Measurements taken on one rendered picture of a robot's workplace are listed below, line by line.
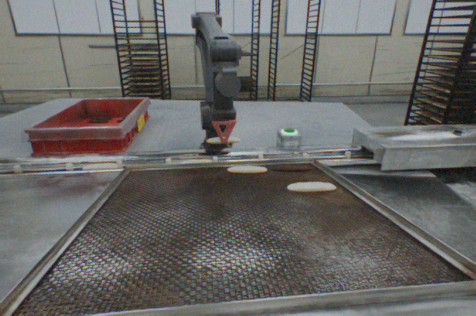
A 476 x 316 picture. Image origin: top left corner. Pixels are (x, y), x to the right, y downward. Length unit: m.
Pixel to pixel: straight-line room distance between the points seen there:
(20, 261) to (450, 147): 1.02
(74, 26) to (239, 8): 2.71
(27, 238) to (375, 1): 5.88
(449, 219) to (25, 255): 0.82
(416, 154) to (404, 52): 5.50
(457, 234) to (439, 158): 0.30
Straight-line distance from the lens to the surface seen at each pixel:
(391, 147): 0.92
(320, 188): 0.61
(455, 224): 0.83
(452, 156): 1.06
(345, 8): 5.77
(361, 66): 6.02
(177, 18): 5.19
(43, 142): 1.16
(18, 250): 0.51
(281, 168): 0.72
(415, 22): 6.46
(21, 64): 5.99
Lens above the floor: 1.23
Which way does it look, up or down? 21 degrees down
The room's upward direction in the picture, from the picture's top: straight up
